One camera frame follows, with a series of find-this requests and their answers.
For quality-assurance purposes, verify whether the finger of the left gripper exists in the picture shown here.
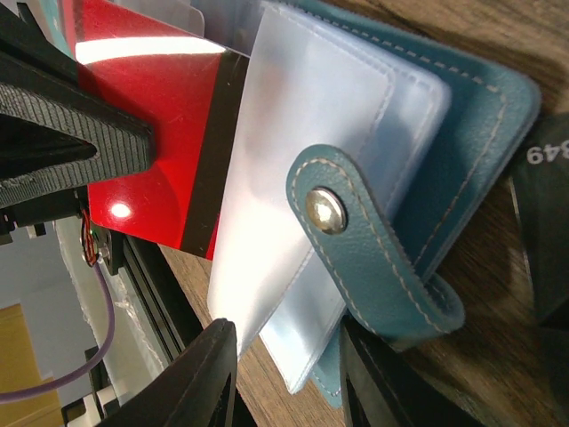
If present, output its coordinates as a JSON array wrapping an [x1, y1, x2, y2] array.
[[1, 54, 154, 207]]

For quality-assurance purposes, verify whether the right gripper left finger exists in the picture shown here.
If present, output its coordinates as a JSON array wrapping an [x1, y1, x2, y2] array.
[[100, 318, 237, 427]]

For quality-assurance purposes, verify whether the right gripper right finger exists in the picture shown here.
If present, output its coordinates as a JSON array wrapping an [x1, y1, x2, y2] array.
[[340, 324, 481, 427]]

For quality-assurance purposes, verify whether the red card front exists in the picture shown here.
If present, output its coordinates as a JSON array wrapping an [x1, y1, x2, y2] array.
[[63, 1, 249, 259]]

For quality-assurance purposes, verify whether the blue leather card holder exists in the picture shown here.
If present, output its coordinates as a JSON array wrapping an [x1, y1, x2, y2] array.
[[196, 1, 541, 407]]

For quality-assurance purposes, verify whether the black VIP card centre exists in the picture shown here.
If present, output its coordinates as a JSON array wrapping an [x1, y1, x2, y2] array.
[[510, 112, 568, 423]]

